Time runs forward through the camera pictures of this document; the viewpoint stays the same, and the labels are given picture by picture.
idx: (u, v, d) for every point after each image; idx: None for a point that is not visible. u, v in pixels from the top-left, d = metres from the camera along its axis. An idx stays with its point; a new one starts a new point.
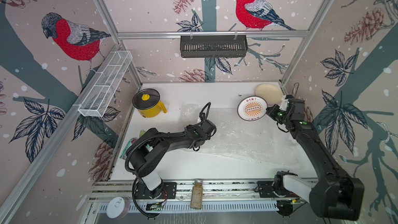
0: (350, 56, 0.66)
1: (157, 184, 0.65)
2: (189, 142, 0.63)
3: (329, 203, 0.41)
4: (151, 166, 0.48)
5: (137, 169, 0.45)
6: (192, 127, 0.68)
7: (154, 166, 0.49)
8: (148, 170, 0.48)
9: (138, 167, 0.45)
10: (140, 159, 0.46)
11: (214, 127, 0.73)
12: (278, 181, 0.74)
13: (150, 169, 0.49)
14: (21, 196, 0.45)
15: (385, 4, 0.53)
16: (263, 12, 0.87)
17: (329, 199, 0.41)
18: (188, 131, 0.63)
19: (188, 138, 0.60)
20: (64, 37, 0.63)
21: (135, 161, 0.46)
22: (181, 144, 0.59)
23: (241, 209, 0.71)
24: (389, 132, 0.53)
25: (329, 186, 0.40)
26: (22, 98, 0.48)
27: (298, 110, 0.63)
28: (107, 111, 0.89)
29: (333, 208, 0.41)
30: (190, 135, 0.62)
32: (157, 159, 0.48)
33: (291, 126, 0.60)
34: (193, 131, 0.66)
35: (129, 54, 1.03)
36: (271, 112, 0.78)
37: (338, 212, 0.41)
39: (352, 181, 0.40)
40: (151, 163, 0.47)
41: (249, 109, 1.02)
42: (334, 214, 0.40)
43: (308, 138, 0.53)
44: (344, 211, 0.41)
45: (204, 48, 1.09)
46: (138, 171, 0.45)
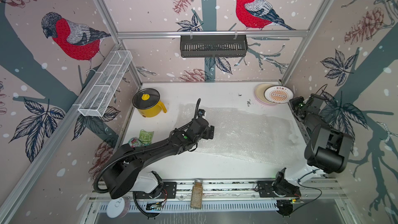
0: (350, 56, 0.66)
1: (155, 184, 0.64)
2: (175, 150, 0.57)
3: (320, 144, 0.48)
4: (127, 185, 0.45)
5: (111, 190, 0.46)
6: (179, 132, 0.61)
7: (131, 185, 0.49)
8: (124, 190, 0.45)
9: (111, 187, 0.42)
10: (114, 178, 0.43)
11: (205, 125, 0.65)
12: (278, 178, 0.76)
13: (127, 188, 0.46)
14: (22, 196, 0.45)
15: (385, 4, 0.53)
16: (263, 11, 0.87)
17: (320, 142, 0.49)
18: (174, 139, 0.57)
19: (171, 146, 0.55)
20: (64, 37, 0.63)
21: (109, 181, 0.43)
22: (165, 154, 0.54)
23: (240, 209, 0.71)
24: (389, 132, 0.53)
25: (322, 130, 0.49)
26: (22, 98, 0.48)
27: (315, 104, 0.71)
28: (107, 111, 0.89)
29: (323, 152, 0.48)
30: (176, 142, 0.56)
32: (133, 179, 0.45)
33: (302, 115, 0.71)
34: (181, 134, 0.61)
35: (129, 54, 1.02)
36: (294, 101, 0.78)
37: (327, 157, 0.47)
39: (342, 134, 0.48)
40: (125, 182, 0.43)
41: (275, 93, 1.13)
42: (323, 158, 0.48)
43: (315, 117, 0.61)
44: (332, 157, 0.47)
45: (204, 48, 1.09)
46: (112, 192, 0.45)
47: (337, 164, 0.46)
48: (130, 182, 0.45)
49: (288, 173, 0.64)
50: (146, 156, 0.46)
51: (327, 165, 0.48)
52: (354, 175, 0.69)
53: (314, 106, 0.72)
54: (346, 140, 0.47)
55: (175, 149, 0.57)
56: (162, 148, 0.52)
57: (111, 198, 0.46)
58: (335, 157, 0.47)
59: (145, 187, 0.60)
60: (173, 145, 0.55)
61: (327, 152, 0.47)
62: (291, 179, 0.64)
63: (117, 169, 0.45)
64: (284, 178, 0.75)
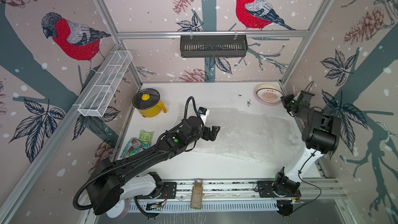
0: (350, 56, 0.66)
1: (152, 186, 0.63)
2: (164, 156, 0.54)
3: (315, 126, 0.56)
4: (112, 201, 0.44)
5: (94, 206, 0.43)
6: (168, 136, 0.57)
7: (115, 201, 0.45)
8: (109, 205, 0.44)
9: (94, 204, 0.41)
10: (97, 194, 0.42)
11: (197, 126, 0.59)
12: (278, 178, 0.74)
13: (112, 202, 0.45)
14: (22, 196, 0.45)
15: (385, 4, 0.53)
16: (263, 12, 0.87)
17: (313, 123, 0.55)
18: (162, 144, 0.54)
19: (160, 153, 0.51)
20: (64, 37, 0.63)
21: (91, 197, 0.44)
22: (150, 163, 0.51)
23: (241, 209, 0.71)
24: (389, 132, 0.53)
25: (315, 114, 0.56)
26: (22, 98, 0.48)
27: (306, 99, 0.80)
28: (107, 111, 0.89)
29: (317, 131, 0.54)
30: (164, 148, 0.53)
32: (115, 196, 0.44)
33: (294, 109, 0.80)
34: (172, 137, 0.57)
35: (129, 54, 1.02)
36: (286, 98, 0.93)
37: (322, 137, 0.53)
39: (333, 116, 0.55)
40: (107, 199, 0.42)
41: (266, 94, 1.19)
42: (318, 137, 0.54)
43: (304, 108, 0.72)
44: (326, 136, 0.53)
45: (204, 48, 1.09)
46: (96, 208, 0.41)
47: (331, 141, 0.53)
48: (113, 198, 0.44)
49: (288, 169, 0.66)
50: (128, 169, 0.44)
51: (322, 144, 0.54)
52: (354, 176, 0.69)
53: (304, 100, 0.80)
54: (337, 121, 0.54)
55: (163, 155, 0.53)
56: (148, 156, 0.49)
57: (96, 214, 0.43)
58: (329, 136, 0.53)
59: (140, 191, 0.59)
60: (161, 152, 0.52)
61: (321, 132, 0.54)
62: (291, 174, 0.65)
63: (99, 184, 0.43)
64: (284, 177, 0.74)
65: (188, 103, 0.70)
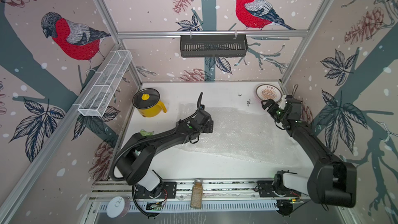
0: (350, 56, 0.66)
1: (157, 183, 0.65)
2: (182, 139, 0.59)
3: (327, 186, 0.43)
4: (142, 171, 0.46)
5: (126, 177, 0.44)
6: (184, 122, 0.65)
7: (144, 171, 0.47)
8: (139, 176, 0.47)
9: (126, 173, 0.44)
10: (129, 165, 0.45)
11: (209, 116, 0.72)
12: (278, 180, 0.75)
13: (141, 173, 0.47)
14: (21, 196, 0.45)
15: (385, 4, 0.53)
16: (263, 11, 0.87)
17: (325, 182, 0.42)
18: (181, 128, 0.60)
19: (180, 135, 0.57)
20: (64, 37, 0.63)
21: (124, 169, 0.44)
22: (172, 142, 0.56)
23: (240, 209, 0.71)
24: (389, 132, 0.53)
25: (325, 168, 0.43)
26: (22, 98, 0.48)
27: (295, 110, 0.67)
28: (107, 111, 0.89)
29: (330, 195, 0.42)
30: (183, 131, 0.59)
32: (146, 166, 0.46)
33: (287, 125, 0.65)
34: (186, 125, 0.64)
35: (129, 54, 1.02)
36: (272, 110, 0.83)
37: (336, 199, 0.42)
39: (345, 165, 0.42)
40: (139, 168, 0.44)
41: (265, 93, 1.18)
42: (331, 199, 0.43)
43: (304, 134, 0.56)
44: (341, 195, 0.42)
45: (204, 47, 1.09)
46: (129, 177, 0.43)
47: (346, 199, 0.42)
48: (144, 168, 0.46)
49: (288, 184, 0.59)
50: (157, 142, 0.48)
51: (337, 204, 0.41)
52: None
53: (294, 111, 0.67)
54: (351, 172, 0.42)
55: (182, 137, 0.59)
56: (171, 136, 0.54)
57: (129, 183, 0.45)
58: (344, 195, 0.42)
59: (149, 181, 0.60)
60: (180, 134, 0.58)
61: (335, 192, 0.42)
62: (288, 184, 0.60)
63: (128, 159, 0.46)
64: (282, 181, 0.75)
65: (201, 97, 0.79)
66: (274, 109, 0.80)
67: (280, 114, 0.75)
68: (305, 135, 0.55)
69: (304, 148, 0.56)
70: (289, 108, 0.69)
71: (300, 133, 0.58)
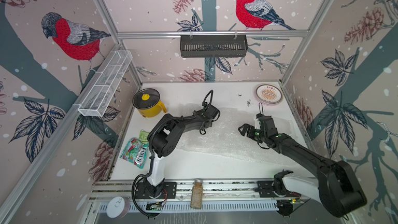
0: (350, 56, 0.66)
1: (162, 177, 0.67)
2: (199, 125, 0.69)
3: (340, 196, 0.42)
4: (172, 145, 0.54)
5: (160, 149, 0.52)
6: (200, 112, 0.73)
7: (173, 146, 0.55)
8: (170, 150, 0.55)
9: (161, 146, 0.52)
10: (162, 139, 0.52)
11: (218, 111, 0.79)
12: (278, 183, 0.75)
13: (171, 148, 0.55)
14: (21, 196, 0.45)
15: (385, 4, 0.53)
16: (263, 11, 0.87)
17: (335, 192, 0.41)
18: (198, 115, 0.68)
19: (199, 120, 0.66)
20: (64, 37, 0.63)
21: (158, 143, 0.52)
22: (194, 125, 0.65)
23: (241, 209, 0.71)
24: (389, 132, 0.53)
25: (329, 178, 0.42)
26: (22, 98, 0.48)
27: (270, 126, 0.69)
28: (107, 111, 0.89)
29: (346, 202, 0.41)
30: (200, 117, 0.68)
32: (176, 141, 0.54)
33: (272, 144, 0.65)
34: (201, 114, 0.72)
35: (129, 54, 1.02)
36: (251, 133, 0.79)
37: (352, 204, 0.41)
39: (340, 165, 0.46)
40: (171, 142, 0.52)
41: (265, 93, 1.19)
42: (349, 208, 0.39)
43: (290, 148, 0.58)
44: (353, 198, 0.41)
45: (204, 48, 1.09)
46: (163, 149, 0.51)
47: (358, 200, 0.42)
48: (174, 143, 0.54)
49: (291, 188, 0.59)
50: (184, 121, 0.57)
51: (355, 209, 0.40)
52: None
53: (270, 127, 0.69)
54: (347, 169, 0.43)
55: (200, 124, 0.69)
56: (193, 119, 0.62)
57: (161, 155, 0.54)
58: (354, 196, 0.42)
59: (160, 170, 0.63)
60: (200, 118, 0.67)
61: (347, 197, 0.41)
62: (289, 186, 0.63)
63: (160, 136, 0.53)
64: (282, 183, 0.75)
65: (212, 93, 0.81)
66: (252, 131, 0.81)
67: (259, 134, 0.77)
68: (292, 148, 0.57)
69: (298, 160, 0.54)
70: (264, 126, 0.73)
71: (286, 148, 0.60)
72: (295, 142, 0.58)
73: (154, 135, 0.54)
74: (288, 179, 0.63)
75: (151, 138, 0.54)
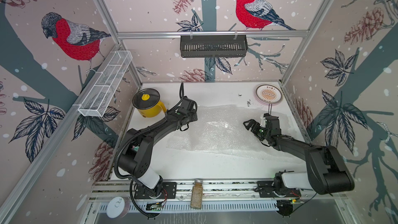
0: (350, 56, 0.66)
1: (157, 179, 0.65)
2: (174, 125, 0.62)
3: (323, 171, 0.44)
4: (146, 163, 0.48)
5: (132, 170, 0.46)
6: (172, 111, 0.66)
7: (147, 163, 0.49)
8: (144, 168, 0.48)
9: (131, 167, 0.45)
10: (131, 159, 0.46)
11: (194, 102, 0.74)
12: (278, 182, 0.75)
13: (145, 165, 0.48)
14: (21, 196, 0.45)
15: (385, 4, 0.53)
16: (263, 11, 0.87)
17: (319, 168, 0.45)
18: (170, 116, 0.62)
19: (171, 122, 0.59)
20: (64, 37, 0.63)
21: (127, 165, 0.46)
22: (167, 129, 0.57)
23: (240, 209, 0.71)
24: (389, 132, 0.53)
25: (312, 154, 0.47)
26: (22, 98, 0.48)
27: (275, 126, 0.74)
28: (107, 111, 0.89)
29: (331, 180, 0.43)
30: (173, 118, 0.61)
32: (147, 155, 0.47)
33: (272, 142, 0.70)
34: (175, 113, 0.65)
35: (129, 54, 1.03)
36: (254, 129, 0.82)
37: (337, 183, 0.43)
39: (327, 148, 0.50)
40: (141, 160, 0.45)
41: (265, 93, 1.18)
42: (334, 186, 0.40)
43: (287, 141, 0.63)
44: (339, 177, 0.43)
45: (204, 48, 1.09)
46: (135, 170, 0.45)
47: (346, 181, 0.43)
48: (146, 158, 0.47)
49: (289, 184, 0.63)
50: (153, 132, 0.49)
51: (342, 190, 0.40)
52: (354, 176, 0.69)
53: (274, 128, 0.74)
54: (334, 151, 0.47)
55: (174, 124, 0.61)
56: (164, 125, 0.55)
57: (136, 177, 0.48)
58: (341, 176, 0.44)
59: (149, 180, 0.60)
60: (172, 121, 0.59)
61: (332, 176, 0.44)
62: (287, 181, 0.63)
63: (128, 155, 0.47)
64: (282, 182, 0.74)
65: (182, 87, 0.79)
66: (256, 128, 0.85)
67: (263, 132, 0.81)
68: (288, 140, 0.62)
69: (293, 152, 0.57)
70: (269, 125, 0.77)
71: (283, 141, 0.65)
72: (292, 137, 0.62)
73: (121, 157, 0.47)
74: (287, 172, 0.64)
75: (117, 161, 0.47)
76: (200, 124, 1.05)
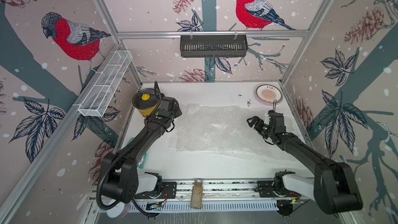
0: (350, 56, 0.66)
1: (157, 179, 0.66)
2: (158, 132, 0.58)
3: (332, 193, 0.42)
4: (133, 184, 0.44)
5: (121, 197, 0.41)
6: (152, 117, 0.61)
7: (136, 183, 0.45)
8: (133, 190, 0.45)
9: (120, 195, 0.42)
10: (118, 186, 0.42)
11: (173, 100, 0.68)
12: (278, 182, 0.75)
13: (134, 186, 0.45)
14: (21, 196, 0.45)
15: (385, 4, 0.53)
16: (263, 11, 0.87)
17: (329, 190, 0.42)
18: (151, 124, 0.57)
19: (154, 130, 0.55)
20: (64, 37, 0.63)
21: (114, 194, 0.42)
22: (150, 139, 0.53)
23: (241, 209, 0.71)
24: (389, 132, 0.53)
25: (325, 174, 0.43)
26: (22, 98, 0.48)
27: (280, 123, 0.70)
28: (107, 111, 0.89)
29: (340, 202, 0.41)
30: (154, 126, 0.57)
32: (134, 176, 0.44)
33: (277, 140, 0.66)
34: (155, 117, 0.61)
35: (129, 54, 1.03)
36: (258, 127, 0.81)
37: (345, 204, 0.41)
39: (340, 166, 0.46)
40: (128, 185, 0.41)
41: (265, 93, 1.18)
42: (342, 208, 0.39)
43: (295, 145, 0.58)
44: (347, 199, 0.41)
45: (204, 47, 1.09)
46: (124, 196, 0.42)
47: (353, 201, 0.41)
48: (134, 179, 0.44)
49: (289, 186, 0.63)
50: (134, 151, 0.45)
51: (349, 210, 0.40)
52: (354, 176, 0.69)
53: (279, 125, 0.70)
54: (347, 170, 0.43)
55: (157, 132, 0.57)
56: (146, 136, 0.51)
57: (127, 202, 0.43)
58: (350, 197, 0.41)
59: (147, 185, 0.59)
60: (154, 128, 0.55)
61: (341, 197, 0.41)
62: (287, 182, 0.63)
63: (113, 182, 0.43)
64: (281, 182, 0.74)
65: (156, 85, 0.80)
66: (260, 125, 0.82)
67: (266, 129, 0.78)
68: (296, 145, 0.57)
69: (300, 158, 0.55)
70: (273, 123, 0.73)
71: (290, 145, 0.60)
72: (299, 140, 0.59)
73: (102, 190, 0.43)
74: (287, 174, 0.64)
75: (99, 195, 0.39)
76: (201, 124, 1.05)
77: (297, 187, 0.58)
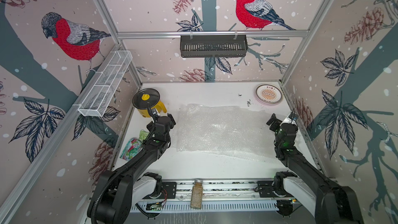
0: (350, 56, 0.66)
1: (155, 182, 0.64)
2: (155, 155, 0.59)
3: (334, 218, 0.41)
4: (127, 206, 0.43)
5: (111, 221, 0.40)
6: (149, 140, 0.63)
7: (129, 205, 0.44)
8: (125, 213, 0.43)
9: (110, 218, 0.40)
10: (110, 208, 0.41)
11: (169, 121, 0.67)
12: (278, 182, 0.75)
13: (127, 208, 0.43)
14: (20, 197, 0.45)
15: (385, 4, 0.53)
16: (263, 11, 0.87)
17: (330, 211, 0.41)
18: (147, 146, 0.59)
19: (150, 152, 0.56)
20: (64, 37, 0.63)
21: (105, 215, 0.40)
22: (146, 162, 0.54)
23: (241, 209, 0.71)
24: (389, 132, 0.53)
25: (326, 197, 0.42)
26: (22, 98, 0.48)
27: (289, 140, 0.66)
28: (107, 111, 0.89)
29: None
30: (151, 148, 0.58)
32: (129, 197, 0.43)
33: (281, 156, 0.65)
34: (153, 140, 0.63)
35: (129, 54, 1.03)
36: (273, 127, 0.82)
37: None
39: (344, 189, 0.43)
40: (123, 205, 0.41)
41: (265, 93, 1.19)
42: None
43: (298, 163, 0.57)
44: None
45: (204, 48, 1.09)
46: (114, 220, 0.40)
47: None
48: (128, 199, 0.43)
49: (288, 188, 0.63)
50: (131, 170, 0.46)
51: None
52: (354, 176, 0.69)
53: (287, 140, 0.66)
54: (351, 195, 0.42)
55: (154, 155, 0.58)
56: (143, 157, 0.52)
57: None
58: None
59: (145, 191, 0.59)
60: (151, 151, 0.57)
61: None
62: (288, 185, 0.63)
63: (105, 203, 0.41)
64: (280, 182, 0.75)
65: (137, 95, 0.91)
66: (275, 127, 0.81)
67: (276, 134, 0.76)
68: (300, 164, 0.56)
69: (302, 177, 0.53)
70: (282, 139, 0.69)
71: (293, 161, 0.60)
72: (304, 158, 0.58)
73: (97, 207, 0.41)
74: (289, 178, 0.63)
75: (94, 213, 0.41)
76: (201, 124, 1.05)
77: (297, 193, 0.57)
